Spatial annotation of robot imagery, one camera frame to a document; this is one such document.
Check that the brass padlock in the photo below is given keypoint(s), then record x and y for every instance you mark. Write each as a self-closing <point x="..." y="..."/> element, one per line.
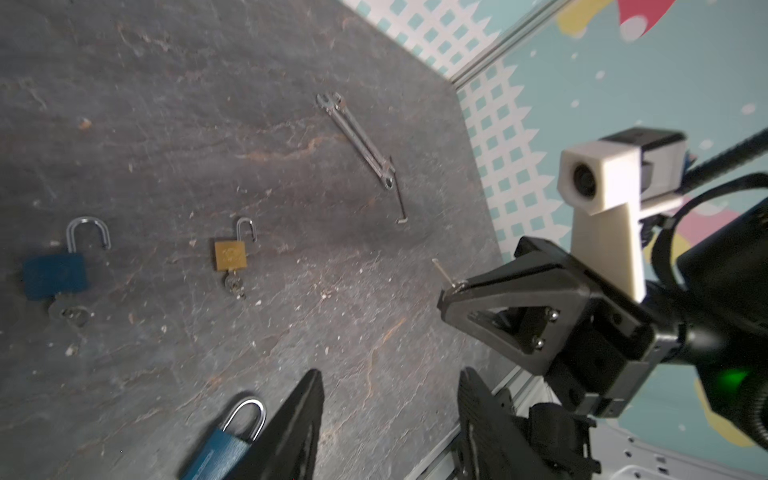
<point x="231" y="255"/>

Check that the small blue padlock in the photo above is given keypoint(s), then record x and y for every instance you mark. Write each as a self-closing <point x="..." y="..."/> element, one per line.
<point x="64" y="273"/>

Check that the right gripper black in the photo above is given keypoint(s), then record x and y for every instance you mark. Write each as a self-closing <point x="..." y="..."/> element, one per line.
<point x="549" y="313"/>

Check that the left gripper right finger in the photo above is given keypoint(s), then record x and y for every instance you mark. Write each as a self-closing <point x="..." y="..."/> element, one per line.
<point x="491" y="445"/>

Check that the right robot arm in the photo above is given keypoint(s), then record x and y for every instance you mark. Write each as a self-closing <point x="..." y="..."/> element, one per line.
<point x="718" y="288"/>

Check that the large blue padlock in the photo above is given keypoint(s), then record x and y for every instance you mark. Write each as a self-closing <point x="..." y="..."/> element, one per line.
<point x="223" y="450"/>

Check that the brass padlock key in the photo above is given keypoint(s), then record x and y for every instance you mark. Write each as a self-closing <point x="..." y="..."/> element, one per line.
<point x="234" y="284"/>

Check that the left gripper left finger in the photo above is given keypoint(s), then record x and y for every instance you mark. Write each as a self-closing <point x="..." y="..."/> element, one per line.
<point x="288" y="446"/>

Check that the hex allen key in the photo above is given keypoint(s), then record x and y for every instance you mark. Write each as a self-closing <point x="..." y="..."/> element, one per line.
<point x="403" y="217"/>

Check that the small silver key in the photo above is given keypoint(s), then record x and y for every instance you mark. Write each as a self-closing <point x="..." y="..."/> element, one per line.
<point x="66" y="307"/>

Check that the silver combination wrench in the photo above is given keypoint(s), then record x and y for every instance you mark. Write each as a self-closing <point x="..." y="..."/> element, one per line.
<point x="357" y="141"/>
<point x="360" y="135"/>

